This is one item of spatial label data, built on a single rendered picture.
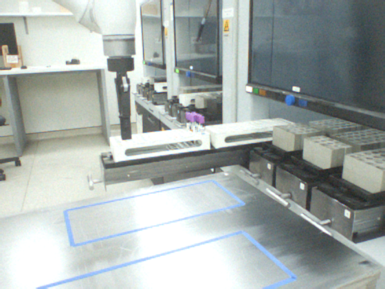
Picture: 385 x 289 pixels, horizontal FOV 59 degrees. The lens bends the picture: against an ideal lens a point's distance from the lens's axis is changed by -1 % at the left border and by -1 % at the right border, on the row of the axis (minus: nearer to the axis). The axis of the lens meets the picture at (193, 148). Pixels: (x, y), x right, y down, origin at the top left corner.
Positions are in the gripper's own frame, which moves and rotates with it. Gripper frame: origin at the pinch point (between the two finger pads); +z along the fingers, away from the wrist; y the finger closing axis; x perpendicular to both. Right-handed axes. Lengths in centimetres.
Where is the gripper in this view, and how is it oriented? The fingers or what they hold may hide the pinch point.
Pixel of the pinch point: (125, 127)
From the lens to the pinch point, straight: 104.0
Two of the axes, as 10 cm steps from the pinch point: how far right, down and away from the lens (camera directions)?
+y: -3.4, -2.8, 9.0
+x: -9.4, 1.2, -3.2
